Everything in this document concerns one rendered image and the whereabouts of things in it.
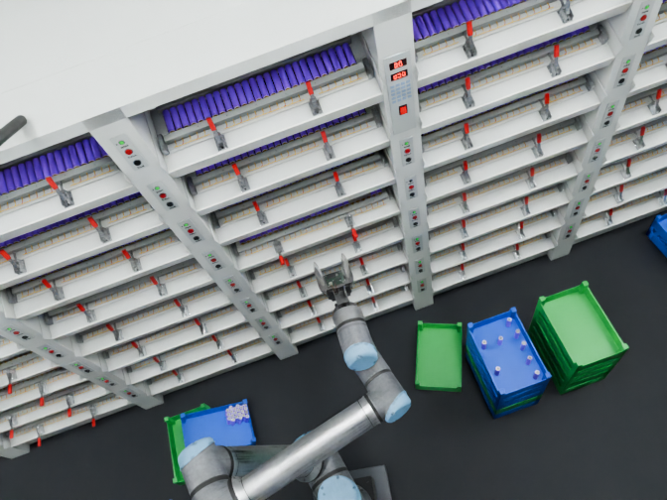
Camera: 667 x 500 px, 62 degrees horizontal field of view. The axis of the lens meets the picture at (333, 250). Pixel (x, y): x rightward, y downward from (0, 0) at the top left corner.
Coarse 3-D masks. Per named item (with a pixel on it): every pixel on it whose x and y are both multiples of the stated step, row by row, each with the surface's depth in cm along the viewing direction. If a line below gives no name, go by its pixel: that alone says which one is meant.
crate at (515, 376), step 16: (496, 320) 226; (512, 320) 224; (480, 336) 224; (496, 336) 223; (512, 336) 221; (528, 336) 215; (480, 352) 216; (496, 352) 219; (512, 352) 218; (528, 352) 217; (512, 368) 215; (528, 368) 214; (544, 368) 208; (496, 384) 213; (512, 384) 212; (528, 384) 211
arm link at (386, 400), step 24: (384, 384) 157; (360, 408) 155; (384, 408) 155; (408, 408) 158; (312, 432) 156; (336, 432) 154; (360, 432) 155; (288, 456) 153; (312, 456) 153; (240, 480) 154; (264, 480) 151; (288, 480) 153
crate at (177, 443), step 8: (200, 408) 261; (208, 408) 261; (176, 416) 260; (168, 424) 259; (176, 424) 263; (168, 432) 257; (176, 432) 261; (176, 440) 259; (184, 440) 258; (176, 448) 257; (184, 448) 256; (176, 456) 254; (176, 464) 251; (176, 472) 248; (176, 480) 242; (184, 480) 244
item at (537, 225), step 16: (512, 224) 241; (528, 224) 242; (544, 224) 242; (560, 224) 241; (480, 240) 243; (496, 240) 242; (512, 240) 242; (432, 256) 243; (448, 256) 243; (464, 256) 242; (480, 256) 244; (432, 272) 237
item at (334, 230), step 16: (384, 192) 195; (368, 208) 195; (384, 208) 194; (400, 208) 191; (336, 224) 194; (368, 224) 197; (288, 240) 195; (304, 240) 194; (320, 240) 194; (240, 256) 195; (256, 256) 194; (272, 256) 194
